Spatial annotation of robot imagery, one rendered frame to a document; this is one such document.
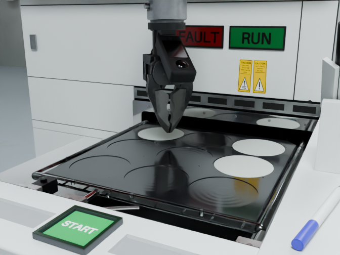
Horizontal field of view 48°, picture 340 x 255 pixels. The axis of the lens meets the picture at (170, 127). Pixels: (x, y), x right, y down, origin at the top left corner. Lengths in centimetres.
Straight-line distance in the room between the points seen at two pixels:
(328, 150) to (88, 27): 72
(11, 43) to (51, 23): 881
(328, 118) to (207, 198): 19
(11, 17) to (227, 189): 938
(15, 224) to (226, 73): 60
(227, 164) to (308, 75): 27
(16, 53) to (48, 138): 867
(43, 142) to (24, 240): 87
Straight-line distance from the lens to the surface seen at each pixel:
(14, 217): 41
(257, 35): 83
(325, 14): 81
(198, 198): 54
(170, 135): 80
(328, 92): 49
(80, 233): 35
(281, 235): 35
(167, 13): 71
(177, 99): 74
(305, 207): 40
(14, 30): 978
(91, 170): 64
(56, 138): 117
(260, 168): 65
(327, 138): 48
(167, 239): 34
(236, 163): 67
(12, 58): 995
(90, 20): 102
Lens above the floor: 114
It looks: 16 degrees down
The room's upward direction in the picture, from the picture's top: straight up
